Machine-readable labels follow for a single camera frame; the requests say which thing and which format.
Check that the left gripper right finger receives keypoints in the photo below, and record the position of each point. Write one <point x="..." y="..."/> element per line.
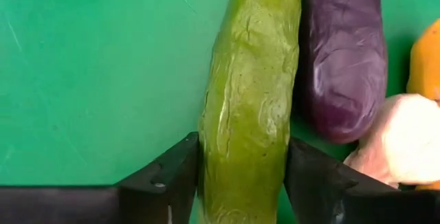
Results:
<point x="316" y="196"/>

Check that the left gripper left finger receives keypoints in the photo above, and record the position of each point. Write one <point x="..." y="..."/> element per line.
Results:
<point x="154" y="196"/>

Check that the orange fruit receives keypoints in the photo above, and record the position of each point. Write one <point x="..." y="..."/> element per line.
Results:
<point x="428" y="62"/>

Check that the green cucumber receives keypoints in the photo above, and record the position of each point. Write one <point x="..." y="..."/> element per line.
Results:
<point x="247" y="114"/>

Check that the beige garlic bulb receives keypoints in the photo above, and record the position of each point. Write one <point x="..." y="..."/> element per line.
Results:
<point x="405" y="141"/>

